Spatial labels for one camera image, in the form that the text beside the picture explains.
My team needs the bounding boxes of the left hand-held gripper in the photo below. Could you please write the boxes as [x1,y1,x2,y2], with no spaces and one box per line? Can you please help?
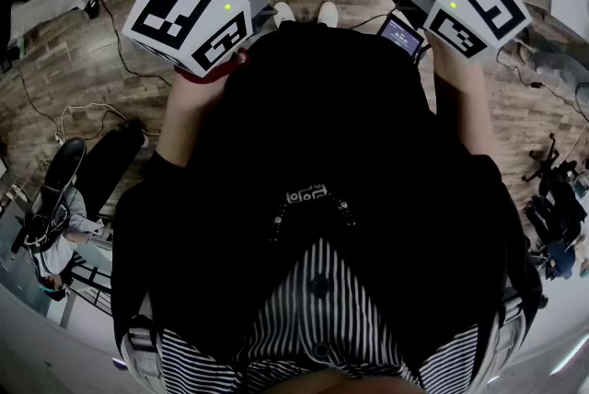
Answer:
[121,0,309,78]

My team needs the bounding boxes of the person's left forearm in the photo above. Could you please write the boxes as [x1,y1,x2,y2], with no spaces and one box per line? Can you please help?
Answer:
[156,68,231,168]

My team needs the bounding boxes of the person's right forearm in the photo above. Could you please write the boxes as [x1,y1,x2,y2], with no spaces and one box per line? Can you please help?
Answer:
[430,40,501,159]

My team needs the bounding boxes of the person's left white shoe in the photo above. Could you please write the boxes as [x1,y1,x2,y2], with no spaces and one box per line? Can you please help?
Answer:
[272,0,296,23]

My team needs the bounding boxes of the person's white shoe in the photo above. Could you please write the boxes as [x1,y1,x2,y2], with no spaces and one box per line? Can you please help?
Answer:
[272,0,296,23]
[317,0,340,28]

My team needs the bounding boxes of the small black display device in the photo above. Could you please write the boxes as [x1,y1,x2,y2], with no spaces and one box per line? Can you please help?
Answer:
[378,12,425,62]

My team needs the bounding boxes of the person's right white shoe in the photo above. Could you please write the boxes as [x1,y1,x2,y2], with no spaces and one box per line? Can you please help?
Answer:
[317,0,340,28]

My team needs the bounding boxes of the grey cloth heap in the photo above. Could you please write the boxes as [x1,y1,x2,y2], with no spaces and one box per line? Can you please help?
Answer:
[514,28,589,78]

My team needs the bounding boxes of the person's black garment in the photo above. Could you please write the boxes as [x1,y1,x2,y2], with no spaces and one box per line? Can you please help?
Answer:
[112,21,549,384]

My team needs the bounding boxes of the glossy black shoe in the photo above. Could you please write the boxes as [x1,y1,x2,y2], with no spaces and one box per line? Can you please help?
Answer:
[43,137,88,191]

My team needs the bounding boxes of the black office chair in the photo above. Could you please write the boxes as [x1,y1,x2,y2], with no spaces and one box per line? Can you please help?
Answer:
[521,133,589,283]

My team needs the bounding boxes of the person's striped shirt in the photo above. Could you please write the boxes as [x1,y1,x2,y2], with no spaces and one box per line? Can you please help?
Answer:
[156,238,479,389]

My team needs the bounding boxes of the person's chin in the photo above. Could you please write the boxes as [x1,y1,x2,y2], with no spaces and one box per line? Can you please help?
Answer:
[275,365,415,394]

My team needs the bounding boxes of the black floor cable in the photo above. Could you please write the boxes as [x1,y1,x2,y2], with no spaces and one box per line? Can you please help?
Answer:
[99,0,177,89]

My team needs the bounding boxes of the black cable with adapter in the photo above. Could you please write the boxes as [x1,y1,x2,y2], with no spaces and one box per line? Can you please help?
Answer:
[495,45,589,124]

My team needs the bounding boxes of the white floor cable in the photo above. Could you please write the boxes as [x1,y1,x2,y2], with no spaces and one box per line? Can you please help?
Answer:
[53,101,160,145]

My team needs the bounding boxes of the thin black cable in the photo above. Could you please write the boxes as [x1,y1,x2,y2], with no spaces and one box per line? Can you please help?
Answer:
[12,59,64,131]

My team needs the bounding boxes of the grey shoulder strap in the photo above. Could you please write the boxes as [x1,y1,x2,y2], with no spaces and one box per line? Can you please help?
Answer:
[120,313,163,394]
[487,285,526,384]

